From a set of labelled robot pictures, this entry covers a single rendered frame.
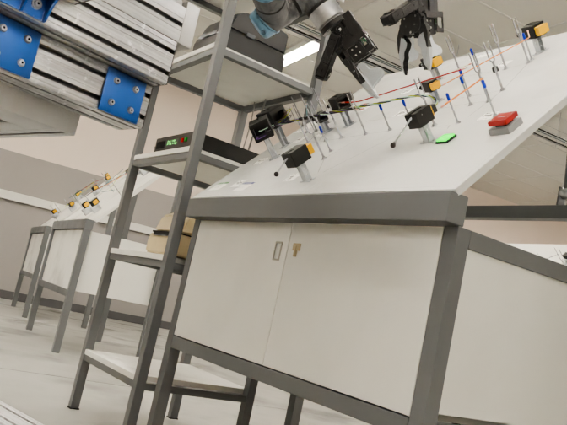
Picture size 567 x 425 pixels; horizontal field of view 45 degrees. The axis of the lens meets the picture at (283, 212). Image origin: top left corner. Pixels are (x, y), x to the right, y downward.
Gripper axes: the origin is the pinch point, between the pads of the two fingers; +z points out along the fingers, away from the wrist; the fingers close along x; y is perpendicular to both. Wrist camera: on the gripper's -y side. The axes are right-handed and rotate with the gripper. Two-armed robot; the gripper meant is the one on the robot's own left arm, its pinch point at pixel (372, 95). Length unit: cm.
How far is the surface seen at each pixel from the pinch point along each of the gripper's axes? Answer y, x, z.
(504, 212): 7, 41, 47
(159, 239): -103, 59, -9
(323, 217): -27.0, -3.1, 17.5
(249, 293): -63, 12, 24
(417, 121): 4.3, 7.2, 11.3
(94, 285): -246, 213, -27
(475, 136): 13.9, 3.0, 22.2
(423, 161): 0.9, -1.4, 20.0
